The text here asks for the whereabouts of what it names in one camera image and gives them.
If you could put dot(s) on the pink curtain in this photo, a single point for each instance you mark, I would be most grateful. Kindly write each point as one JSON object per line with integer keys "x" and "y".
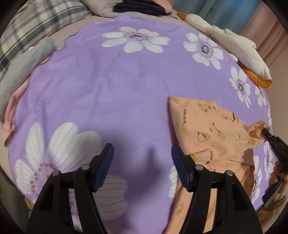
{"x": 269, "y": 36}

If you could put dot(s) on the purple floral bed sheet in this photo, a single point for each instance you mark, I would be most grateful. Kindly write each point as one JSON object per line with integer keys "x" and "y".
{"x": 111, "y": 83}

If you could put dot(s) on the plaid pillow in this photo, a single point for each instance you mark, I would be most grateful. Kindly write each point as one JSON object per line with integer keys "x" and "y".
{"x": 33, "y": 22}

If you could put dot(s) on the white goose plush toy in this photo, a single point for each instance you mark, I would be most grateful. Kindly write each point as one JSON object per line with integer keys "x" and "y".
{"x": 241, "y": 48}

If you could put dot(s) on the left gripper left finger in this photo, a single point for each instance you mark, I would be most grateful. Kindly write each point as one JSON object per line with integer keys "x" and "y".
{"x": 52, "y": 211}

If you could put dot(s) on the pink folded garment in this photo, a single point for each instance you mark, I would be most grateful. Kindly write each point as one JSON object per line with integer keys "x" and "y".
{"x": 165, "y": 4}

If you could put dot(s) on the dark navy garment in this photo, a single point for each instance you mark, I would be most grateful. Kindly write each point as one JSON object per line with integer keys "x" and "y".
{"x": 146, "y": 7}

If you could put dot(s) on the grey fuzzy garment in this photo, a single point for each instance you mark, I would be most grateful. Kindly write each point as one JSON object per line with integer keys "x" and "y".
{"x": 21, "y": 68}

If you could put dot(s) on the person's right hand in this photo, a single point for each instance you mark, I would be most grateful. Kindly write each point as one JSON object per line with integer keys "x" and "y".
{"x": 274, "y": 179}

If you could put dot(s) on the teal curtain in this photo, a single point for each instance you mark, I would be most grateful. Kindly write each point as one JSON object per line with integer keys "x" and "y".
{"x": 230, "y": 14}

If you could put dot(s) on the light pink garment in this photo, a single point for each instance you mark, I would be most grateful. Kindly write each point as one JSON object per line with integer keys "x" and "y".
{"x": 8, "y": 123}

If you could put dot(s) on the orange bear print garment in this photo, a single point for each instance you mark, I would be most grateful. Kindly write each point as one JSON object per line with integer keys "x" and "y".
{"x": 217, "y": 139}

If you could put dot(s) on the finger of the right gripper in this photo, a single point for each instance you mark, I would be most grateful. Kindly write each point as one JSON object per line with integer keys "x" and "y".
{"x": 268, "y": 136}

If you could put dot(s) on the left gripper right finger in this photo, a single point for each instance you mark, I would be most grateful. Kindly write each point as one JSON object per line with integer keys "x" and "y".
{"x": 234, "y": 212}

